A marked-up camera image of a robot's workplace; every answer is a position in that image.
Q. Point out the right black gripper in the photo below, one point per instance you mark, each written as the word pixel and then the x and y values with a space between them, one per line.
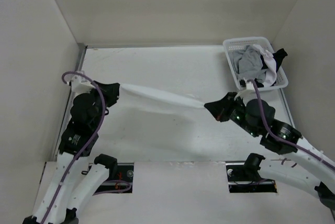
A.
pixel 220 108

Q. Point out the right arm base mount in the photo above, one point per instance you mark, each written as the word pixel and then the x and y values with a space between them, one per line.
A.
pixel 243 176

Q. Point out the white plastic basket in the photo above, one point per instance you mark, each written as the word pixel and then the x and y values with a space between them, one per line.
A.
pixel 239 43

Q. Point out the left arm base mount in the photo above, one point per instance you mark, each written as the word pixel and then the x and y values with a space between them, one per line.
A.
pixel 118 181

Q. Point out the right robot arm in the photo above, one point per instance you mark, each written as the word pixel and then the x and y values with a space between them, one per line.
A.
pixel 316 176

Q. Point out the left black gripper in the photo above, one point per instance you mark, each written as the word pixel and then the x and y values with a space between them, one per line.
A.
pixel 111 91

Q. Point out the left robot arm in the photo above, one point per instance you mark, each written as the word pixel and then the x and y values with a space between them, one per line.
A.
pixel 63 199

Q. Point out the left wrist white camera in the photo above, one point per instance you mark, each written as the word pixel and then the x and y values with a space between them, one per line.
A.
pixel 78 81

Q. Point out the grey tank top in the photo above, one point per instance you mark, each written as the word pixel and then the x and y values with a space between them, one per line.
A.
pixel 247 64

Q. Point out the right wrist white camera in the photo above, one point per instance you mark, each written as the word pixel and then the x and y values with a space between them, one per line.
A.
pixel 250 87

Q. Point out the metal table edge rail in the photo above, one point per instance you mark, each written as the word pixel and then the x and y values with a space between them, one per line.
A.
pixel 65 115

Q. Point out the wrist white camera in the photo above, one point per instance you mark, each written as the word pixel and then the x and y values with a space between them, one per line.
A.
pixel 250 87
pixel 78 81

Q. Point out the black tank top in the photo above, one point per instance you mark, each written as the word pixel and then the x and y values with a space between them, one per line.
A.
pixel 279 56

